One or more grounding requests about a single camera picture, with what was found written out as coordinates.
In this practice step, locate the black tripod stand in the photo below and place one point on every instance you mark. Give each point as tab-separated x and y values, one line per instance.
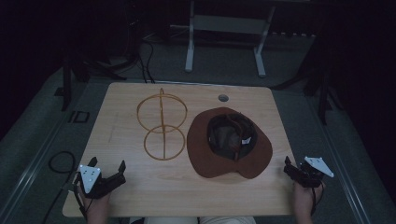
323	93

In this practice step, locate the person's left hand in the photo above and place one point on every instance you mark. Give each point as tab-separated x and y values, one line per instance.
98	203

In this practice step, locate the brown wide-brim hat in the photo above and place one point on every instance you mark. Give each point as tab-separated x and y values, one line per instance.
202	149

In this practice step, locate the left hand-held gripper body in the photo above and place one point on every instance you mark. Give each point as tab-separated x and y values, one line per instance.
93	186

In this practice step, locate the person's right hand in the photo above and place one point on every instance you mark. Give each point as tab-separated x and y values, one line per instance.
305	197

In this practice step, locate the white metal desk frame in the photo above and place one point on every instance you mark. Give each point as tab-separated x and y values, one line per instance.
229	25

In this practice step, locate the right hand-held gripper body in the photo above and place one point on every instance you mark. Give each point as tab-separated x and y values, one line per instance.
308	175

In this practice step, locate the black rectangular floor frame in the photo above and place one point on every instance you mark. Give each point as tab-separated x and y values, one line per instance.
79	116

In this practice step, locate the black metal stand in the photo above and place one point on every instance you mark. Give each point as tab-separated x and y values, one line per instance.
66	87

